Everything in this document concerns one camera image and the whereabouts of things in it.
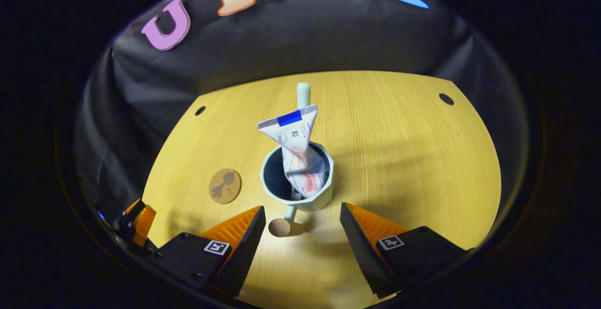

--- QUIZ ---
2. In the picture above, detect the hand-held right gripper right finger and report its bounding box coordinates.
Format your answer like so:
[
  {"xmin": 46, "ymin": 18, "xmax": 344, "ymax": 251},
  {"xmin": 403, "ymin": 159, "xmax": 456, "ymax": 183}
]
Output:
[{"xmin": 339, "ymin": 202, "xmax": 471, "ymax": 299}]

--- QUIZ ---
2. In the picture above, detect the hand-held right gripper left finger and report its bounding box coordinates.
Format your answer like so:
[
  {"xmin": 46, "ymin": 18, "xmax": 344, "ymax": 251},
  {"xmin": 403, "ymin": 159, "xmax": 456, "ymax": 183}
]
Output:
[{"xmin": 154, "ymin": 206, "xmax": 267, "ymax": 298}]

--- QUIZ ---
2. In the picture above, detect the pale blue cup wooden handle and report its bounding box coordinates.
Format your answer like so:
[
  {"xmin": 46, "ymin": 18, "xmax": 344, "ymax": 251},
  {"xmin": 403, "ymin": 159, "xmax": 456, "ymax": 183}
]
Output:
[{"xmin": 260, "ymin": 141, "xmax": 335, "ymax": 238}]

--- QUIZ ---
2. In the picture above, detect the round brown coaster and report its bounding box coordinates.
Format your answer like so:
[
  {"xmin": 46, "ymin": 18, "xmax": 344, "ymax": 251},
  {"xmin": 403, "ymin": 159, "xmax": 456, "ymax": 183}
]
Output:
[{"xmin": 208, "ymin": 168, "xmax": 242, "ymax": 205}]

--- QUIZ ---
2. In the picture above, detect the white toothpaste tube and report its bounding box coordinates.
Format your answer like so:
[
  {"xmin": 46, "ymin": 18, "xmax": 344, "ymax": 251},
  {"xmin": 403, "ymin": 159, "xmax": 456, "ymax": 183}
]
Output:
[{"xmin": 256, "ymin": 104, "xmax": 327, "ymax": 200}]

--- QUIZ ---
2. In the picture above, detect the pale green toothbrush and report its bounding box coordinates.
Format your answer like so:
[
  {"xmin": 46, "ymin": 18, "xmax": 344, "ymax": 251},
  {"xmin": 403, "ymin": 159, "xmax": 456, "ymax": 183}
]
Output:
[{"xmin": 296, "ymin": 82, "xmax": 312, "ymax": 111}]

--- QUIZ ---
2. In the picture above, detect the black backdrop cloth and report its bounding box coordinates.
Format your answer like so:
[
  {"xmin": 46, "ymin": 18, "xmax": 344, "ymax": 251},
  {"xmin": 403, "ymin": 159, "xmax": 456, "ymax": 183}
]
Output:
[{"xmin": 74, "ymin": 0, "xmax": 527, "ymax": 237}]

